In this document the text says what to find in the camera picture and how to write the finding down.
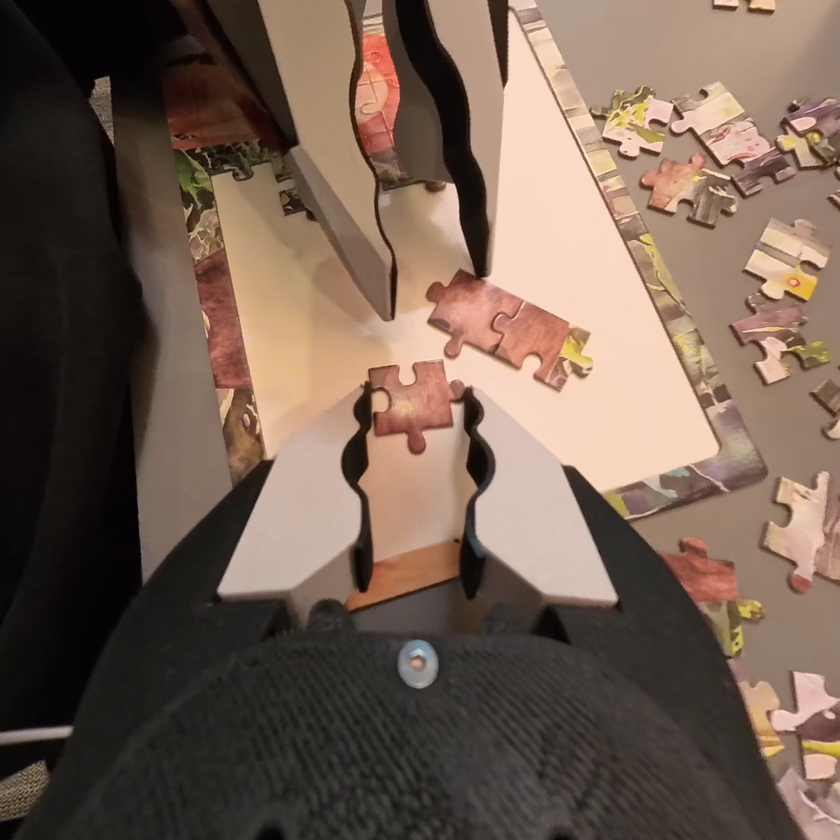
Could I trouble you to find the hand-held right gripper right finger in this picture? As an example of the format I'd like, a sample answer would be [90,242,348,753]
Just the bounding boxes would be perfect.
[461,386,619,606]

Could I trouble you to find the brown and green puzzle piece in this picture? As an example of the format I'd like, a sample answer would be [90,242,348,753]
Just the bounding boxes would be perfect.
[492,301,595,392]

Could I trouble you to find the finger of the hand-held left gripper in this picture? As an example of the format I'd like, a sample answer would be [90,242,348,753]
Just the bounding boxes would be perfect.
[384,0,511,277]
[259,0,401,322]

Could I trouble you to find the scattered loose puzzle pieces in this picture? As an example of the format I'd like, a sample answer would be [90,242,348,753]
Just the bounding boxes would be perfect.
[591,0,840,840]

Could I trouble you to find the printed frame puzzle tray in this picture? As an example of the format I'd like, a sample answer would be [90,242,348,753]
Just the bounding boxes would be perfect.
[174,0,769,614]

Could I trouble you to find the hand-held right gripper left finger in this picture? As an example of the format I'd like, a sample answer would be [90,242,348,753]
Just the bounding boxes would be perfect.
[217,386,376,601]

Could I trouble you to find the assembled lion puzzle section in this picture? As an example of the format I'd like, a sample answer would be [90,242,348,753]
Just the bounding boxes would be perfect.
[164,33,460,221]

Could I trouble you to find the person in black jacket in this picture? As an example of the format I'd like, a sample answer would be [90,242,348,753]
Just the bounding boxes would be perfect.
[0,0,257,742]

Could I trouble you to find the white cable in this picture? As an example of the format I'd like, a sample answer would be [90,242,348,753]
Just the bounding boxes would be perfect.
[0,725,74,747]

